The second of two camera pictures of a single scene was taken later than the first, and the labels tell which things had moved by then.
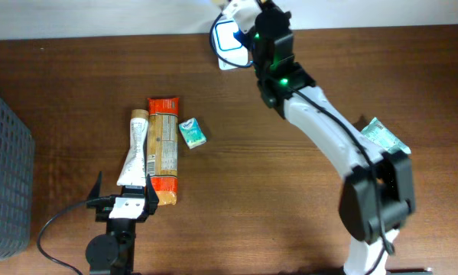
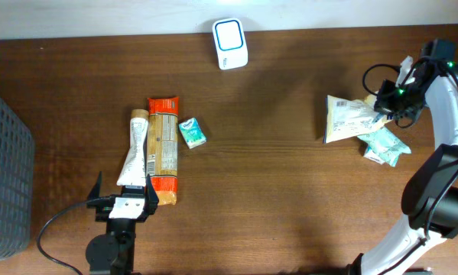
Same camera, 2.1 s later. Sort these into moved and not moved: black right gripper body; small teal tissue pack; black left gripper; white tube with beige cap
Moved: black right gripper body
Not moved: black left gripper; white tube with beige cap; small teal tissue pack
